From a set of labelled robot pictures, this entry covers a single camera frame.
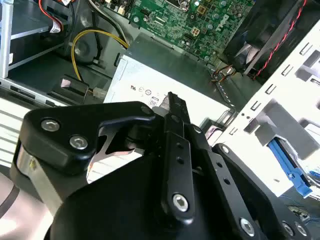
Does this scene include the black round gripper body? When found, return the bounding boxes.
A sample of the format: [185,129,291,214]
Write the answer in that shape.
[49,119,241,240]

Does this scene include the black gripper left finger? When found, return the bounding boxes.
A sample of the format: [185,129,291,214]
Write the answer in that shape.
[11,91,197,225]

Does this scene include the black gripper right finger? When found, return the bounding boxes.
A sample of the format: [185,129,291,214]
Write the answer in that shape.
[184,101,316,240]

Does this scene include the hard disk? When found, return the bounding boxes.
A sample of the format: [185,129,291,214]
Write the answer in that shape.
[266,122,320,200]

